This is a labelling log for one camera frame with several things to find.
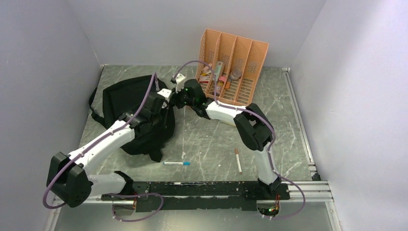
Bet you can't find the pink eraser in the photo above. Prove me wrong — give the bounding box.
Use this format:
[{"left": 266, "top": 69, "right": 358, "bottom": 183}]
[{"left": 202, "top": 63, "right": 212, "bottom": 72}]

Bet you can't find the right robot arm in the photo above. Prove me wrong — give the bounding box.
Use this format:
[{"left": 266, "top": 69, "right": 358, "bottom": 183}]
[{"left": 170, "top": 77, "right": 281, "bottom": 199}]

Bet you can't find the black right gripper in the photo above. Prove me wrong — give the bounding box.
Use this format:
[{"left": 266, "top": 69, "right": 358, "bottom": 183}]
[{"left": 171, "top": 83, "right": 196, "bottom": 109}]

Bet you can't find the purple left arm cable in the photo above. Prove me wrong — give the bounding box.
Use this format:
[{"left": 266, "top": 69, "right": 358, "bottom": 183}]
[{"left": 42, "top": 72, "right": 165, "bottom": 223}]

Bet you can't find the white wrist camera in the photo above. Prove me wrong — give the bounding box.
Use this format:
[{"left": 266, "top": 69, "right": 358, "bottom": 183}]
[
  {"left": 171, "top": 74, "right": 187, "bottom": 92},
  {"left": 158, "top": 89, "right": 173, "bottom": 102}
]

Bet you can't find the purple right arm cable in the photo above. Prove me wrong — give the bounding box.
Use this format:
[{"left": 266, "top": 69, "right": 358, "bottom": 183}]
[{"left": 173, "top": 60, "right": 307, "bottom": 220}]

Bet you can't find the orange plastic desk organizer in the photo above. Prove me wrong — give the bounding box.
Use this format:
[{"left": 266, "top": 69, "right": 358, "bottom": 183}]
[{"left": 199, "top": 29, "right": 269, "bottom": 106}]

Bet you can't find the pink white small box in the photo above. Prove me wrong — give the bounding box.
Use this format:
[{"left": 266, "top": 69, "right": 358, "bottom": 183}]
[{"left": 199, "top": 75, "right": 212, "bottom": 84}]

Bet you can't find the brown white marker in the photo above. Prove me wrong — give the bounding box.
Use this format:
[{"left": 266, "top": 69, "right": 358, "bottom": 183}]
[{"left": 234, "top": 148, "right": 243, "bottom": 175}]

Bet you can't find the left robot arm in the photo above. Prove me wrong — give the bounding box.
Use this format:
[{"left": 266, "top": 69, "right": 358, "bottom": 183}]
[{"left": 43, "top": 89, "right": 173, "bottom": 209}]

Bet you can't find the grey round jar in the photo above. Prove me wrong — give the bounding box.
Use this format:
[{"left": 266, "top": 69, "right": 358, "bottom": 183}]
[{"left": 229, "top": 68, "right": 242, "bottom": 81}]

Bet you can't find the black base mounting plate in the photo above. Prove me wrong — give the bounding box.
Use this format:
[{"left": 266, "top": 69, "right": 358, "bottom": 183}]
[{"left": 101, "top": 181, "right": 290, "bottom": 212}]

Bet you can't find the brown bottle pink cap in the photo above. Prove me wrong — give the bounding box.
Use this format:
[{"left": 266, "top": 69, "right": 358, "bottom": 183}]
[{"left": 215, "top": 76, "right": 227, "bottom": 96}]

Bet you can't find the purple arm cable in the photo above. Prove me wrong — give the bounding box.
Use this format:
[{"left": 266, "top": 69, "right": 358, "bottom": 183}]
[
  {"left": 42, "top": 72, "right": 165, "bottom": 223},
  {"left": 173, "top": 60, "right": 307, "bottom": 220}
]

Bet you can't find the blue white pen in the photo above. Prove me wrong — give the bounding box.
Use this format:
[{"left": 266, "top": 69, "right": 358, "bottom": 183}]
[{"left": 163, "top": 161, "right": 191, "bottom": 166}]

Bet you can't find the black student backpack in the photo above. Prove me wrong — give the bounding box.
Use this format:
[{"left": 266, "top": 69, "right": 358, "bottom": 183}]
[{"left": 90, "top": 76, "right": 175, "bottom": 162}]

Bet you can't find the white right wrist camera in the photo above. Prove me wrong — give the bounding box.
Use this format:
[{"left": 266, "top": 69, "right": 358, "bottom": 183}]
[{"left": 171, "top": 74, "right": 187, "bottom": 92}]

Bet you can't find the green white box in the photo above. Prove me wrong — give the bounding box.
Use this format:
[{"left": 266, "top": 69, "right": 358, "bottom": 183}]
[{"left": 213, "top": 61, "right": 225, "bottom": 83}]

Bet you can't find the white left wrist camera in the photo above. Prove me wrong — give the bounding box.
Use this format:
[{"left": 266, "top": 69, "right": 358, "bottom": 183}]
[{"left": 158, "top": 89, "right": 173, "bottom": 102}]

